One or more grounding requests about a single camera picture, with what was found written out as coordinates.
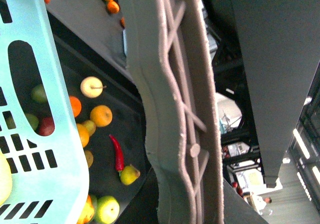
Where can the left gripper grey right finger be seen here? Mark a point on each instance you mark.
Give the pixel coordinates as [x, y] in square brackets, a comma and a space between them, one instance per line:
[279, 43]

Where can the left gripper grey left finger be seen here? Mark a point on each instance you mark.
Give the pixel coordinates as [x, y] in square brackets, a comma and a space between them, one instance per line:
[170, 64]

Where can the light blue shopping basket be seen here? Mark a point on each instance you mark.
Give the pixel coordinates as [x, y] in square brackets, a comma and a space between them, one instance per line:
[49, 173]

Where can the yellow lemon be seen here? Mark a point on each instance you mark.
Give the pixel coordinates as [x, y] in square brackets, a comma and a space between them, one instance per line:
[6, 182]

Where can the orange tangerine back shelf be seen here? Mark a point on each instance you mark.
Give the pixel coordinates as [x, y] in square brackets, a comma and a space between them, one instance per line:
[113, 7]

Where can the white pear with stem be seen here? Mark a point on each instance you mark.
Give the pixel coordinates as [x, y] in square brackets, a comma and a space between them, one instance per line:
[92, 87]

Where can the yellow orange apple back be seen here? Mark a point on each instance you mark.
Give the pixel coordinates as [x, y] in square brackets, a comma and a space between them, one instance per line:
[101, 115]

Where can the yellow orange apple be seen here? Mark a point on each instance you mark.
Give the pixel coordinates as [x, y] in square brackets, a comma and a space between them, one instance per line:
[83, 134]
[101, 115]

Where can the small orange tangerine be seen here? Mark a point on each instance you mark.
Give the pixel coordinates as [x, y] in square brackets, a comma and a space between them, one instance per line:
[75, 105]

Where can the brown kiwi back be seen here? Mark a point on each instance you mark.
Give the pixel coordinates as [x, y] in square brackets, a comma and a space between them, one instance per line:
[90, 126]

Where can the brown kiwi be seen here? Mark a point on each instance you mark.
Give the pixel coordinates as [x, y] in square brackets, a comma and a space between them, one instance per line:
[90, 126]
[89, 158]

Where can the red chili pepper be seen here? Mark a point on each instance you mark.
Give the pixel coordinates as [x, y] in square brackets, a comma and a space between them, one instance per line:
[119, 158]

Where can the yellow orange apple centre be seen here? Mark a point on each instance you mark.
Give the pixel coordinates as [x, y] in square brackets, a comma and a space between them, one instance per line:
[83, 134]

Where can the yellow pear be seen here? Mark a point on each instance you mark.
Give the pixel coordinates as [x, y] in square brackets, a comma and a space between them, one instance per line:
[129, 175]

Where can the brown kiwi front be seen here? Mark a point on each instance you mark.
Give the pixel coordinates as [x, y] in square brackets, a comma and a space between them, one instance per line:
[89, 158]

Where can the green lime back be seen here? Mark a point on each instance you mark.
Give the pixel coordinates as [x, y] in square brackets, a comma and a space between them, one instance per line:
[38, 94]

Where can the green lime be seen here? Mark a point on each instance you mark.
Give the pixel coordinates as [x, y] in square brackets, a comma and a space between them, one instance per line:
[38, 94]
[32, 119]

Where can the red apple centre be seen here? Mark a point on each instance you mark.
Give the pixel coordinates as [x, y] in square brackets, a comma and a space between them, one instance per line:
[47, 126]

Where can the green lime front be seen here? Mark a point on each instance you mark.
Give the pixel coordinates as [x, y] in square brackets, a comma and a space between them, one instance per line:
[32, 119]

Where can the green yellow apple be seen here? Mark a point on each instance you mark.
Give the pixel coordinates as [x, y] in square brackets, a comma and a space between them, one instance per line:
[107, 210]

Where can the large navel orange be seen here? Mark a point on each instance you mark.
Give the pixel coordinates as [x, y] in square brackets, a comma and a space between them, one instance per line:
[87, 213]

